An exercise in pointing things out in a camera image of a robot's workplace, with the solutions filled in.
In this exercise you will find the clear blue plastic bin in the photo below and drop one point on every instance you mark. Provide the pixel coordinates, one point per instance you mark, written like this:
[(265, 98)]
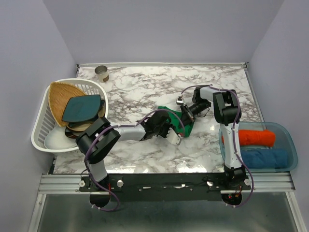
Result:
[(283, 141)]

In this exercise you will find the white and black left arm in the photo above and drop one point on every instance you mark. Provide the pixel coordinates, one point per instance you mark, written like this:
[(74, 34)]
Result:
[(98, 139)]

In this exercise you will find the rolled blue t shirt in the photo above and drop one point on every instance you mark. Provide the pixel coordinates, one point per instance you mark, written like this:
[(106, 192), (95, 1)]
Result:
[(265, 158)]

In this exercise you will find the woven wicker tray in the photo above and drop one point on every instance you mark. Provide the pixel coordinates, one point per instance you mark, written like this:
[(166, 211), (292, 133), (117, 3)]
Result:
[(58, 97)]

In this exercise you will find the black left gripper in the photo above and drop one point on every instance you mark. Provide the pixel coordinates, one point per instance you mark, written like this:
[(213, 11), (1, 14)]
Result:
[(168, 126)]

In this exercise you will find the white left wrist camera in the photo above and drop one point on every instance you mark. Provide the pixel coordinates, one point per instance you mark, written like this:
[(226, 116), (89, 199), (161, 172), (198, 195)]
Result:
[(173, 137)]

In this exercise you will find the white plastic laundry basket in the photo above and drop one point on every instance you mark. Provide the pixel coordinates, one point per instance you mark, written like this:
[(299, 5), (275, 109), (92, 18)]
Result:
[(45, 122)]

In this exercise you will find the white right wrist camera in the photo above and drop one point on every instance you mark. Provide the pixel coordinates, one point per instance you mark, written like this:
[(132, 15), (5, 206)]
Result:
[(180, 101)]

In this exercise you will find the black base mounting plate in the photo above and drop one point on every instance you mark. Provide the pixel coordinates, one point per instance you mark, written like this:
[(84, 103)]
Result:
[(173, 187)]

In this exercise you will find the dark stacked bowls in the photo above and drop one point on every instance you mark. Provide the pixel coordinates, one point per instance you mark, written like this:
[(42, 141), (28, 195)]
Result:
[(74, 129)]

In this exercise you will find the rolled orange t shirt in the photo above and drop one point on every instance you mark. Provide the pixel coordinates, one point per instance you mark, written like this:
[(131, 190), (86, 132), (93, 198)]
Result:
[(258, 138)]

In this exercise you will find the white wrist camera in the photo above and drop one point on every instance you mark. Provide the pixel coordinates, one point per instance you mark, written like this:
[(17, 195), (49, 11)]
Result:
[(180, 101), (173, 137)]

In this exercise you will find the white table edge trim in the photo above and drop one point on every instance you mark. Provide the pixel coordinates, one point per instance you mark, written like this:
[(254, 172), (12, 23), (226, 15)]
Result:
[(170, 64)]

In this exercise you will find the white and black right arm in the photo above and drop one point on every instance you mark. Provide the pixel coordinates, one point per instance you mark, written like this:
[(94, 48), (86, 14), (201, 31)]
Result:
[(227, 113)]

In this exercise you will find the aluminium rail frame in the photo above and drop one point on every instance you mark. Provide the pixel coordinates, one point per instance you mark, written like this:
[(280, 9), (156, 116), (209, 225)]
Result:
[(69, 184)]

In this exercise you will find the metal cup with cork base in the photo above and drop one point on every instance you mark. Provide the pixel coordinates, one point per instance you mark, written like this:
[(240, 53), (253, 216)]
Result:
[(102, 73)]

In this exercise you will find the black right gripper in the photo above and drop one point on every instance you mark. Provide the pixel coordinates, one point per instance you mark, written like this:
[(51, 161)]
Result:
[(187, 116)]

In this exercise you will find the white bowl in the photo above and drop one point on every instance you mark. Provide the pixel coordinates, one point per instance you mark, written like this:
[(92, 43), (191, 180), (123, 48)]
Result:
[(56, 139)]

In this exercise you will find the dark teal plate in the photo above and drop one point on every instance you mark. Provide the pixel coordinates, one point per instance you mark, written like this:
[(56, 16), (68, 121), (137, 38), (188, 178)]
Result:
[(82, 108)]

